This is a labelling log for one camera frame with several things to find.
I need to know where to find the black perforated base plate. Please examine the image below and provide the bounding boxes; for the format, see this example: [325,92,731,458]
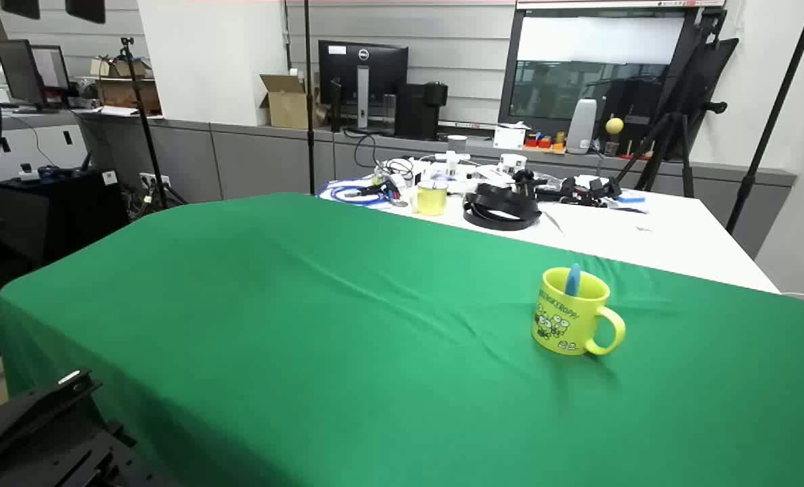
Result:
[0,408,187,487]

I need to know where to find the thin black light stand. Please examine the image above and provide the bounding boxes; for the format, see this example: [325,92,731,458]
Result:
[113,35,187,215]

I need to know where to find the black desktop monitor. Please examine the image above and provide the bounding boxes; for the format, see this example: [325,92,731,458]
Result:
[317,39,411,135]

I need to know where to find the green tablecloth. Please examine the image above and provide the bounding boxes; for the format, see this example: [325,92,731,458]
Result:
[0,191,804,487]

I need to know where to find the yellow printed mug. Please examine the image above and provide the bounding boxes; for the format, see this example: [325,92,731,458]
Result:
[531,265,628,360]

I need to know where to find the white lidded container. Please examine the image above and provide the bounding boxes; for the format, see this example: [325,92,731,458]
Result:
[493,120,531,151]

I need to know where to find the translucent yellow plastic cup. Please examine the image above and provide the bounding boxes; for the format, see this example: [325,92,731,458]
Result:
[413,181,448,220]

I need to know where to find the white cylindrical device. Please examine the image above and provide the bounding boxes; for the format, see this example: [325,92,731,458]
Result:
[566,94,600,154]

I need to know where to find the grey low partition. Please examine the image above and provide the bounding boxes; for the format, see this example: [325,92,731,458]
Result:
[84,117,796,258]

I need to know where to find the black headset goggles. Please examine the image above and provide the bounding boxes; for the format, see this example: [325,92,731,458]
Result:
[557,170,626,208]

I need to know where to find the black camera tripod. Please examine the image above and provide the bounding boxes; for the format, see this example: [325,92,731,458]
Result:
[615,8,742,201]

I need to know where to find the long black clamp bar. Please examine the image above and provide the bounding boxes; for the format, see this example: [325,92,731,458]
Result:
[0,366,102,472]

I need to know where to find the black slanted pole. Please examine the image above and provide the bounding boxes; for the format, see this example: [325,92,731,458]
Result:
[723,0,804,235]

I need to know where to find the black storage cabinet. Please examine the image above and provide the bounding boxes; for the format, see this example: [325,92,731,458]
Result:
[0,169,133,265]

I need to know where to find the small red toy items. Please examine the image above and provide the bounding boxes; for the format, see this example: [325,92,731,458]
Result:
[522,131,568,154]

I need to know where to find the black vertical pole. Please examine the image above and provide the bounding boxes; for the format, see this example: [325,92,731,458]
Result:
[301,0,320,197]

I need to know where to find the dark background monitor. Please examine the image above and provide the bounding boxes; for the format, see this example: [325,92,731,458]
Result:
[0,39,48,108]

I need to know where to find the black speaker box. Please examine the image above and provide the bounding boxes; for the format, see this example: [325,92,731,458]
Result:
[392,82,448,140]

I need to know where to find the open cardboard box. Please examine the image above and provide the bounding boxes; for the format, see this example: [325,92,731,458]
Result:
[258,73,320,134]

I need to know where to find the blue cable loop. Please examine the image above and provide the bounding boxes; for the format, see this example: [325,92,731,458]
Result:
[329,180,401,211]

